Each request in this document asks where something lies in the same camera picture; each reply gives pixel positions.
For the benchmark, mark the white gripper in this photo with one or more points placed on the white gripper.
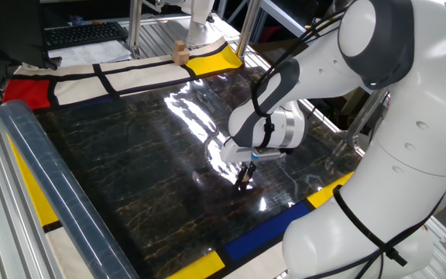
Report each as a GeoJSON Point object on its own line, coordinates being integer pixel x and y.
{"type": "Point", "coordinates": [234, 155]}

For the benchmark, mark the slim white robot arm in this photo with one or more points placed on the slim white robot arm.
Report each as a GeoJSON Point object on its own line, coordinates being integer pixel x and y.
{"type": "Point", "coordinates": [200, 27]}

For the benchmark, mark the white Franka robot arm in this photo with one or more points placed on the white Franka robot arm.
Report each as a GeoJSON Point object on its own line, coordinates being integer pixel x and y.
{"type": "Point", "coordinates": [401, 155]}

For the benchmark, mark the colour block patterned cloth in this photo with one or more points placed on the colour block patterned cloth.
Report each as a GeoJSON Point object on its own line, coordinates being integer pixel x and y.
{"type": "Point", "coordinates": [76, 87]}

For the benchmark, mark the black marble vinyl sheet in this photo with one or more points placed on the black marble vinyl sheet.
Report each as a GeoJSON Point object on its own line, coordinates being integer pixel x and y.
{"type": "Point", "coordinates": [149, 174]}

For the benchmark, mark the stacked wooden blocks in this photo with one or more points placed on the stacked wooden blocks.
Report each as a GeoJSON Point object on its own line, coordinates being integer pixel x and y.
{"type": "Point", "coordinates": [180, 55]}

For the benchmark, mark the white paper sheets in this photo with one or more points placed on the white paper sheets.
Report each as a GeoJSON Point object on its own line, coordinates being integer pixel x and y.
{"type": "Point", "coordinates": [91, 54]}

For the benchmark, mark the black keyboard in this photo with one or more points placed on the black keyboard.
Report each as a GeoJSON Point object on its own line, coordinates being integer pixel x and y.
{"type": "Point", "coordinates": [83, 35]}

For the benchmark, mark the grey camera with blue cap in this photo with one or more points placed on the grey camera with blue cap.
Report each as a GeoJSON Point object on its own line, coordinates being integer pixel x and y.
{"type": "Point", "coordinates": [267, 155]}

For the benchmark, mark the aluminium frame brace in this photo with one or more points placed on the aluminium frame brace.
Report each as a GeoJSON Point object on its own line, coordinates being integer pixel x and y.
{"type": "Point", "coordinates": [356, 124]}

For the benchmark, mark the aluminium frame post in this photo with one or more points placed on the aluminium frame post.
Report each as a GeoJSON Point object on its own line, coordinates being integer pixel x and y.
{"type": "Point", "coordinates": [134, 27]}
{"type": "Point", "coordinates": [248, 27]}

